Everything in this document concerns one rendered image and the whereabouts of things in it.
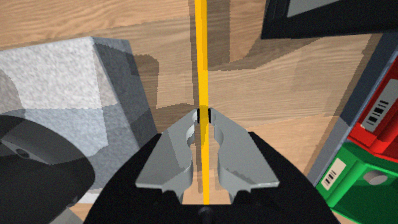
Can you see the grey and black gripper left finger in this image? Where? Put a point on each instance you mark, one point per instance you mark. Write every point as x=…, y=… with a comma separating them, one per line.
x=164, y=163

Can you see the red bin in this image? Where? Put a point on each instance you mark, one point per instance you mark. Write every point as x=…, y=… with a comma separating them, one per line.
x=377, y=127

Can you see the green open bin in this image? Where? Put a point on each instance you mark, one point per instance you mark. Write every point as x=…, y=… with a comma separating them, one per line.
x=362, y=202

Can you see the yellow bar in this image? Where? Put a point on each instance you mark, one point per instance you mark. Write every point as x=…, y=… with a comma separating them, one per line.
x=202, y=60

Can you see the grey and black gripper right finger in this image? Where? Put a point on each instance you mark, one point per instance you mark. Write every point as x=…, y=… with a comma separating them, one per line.
x=247, y=162

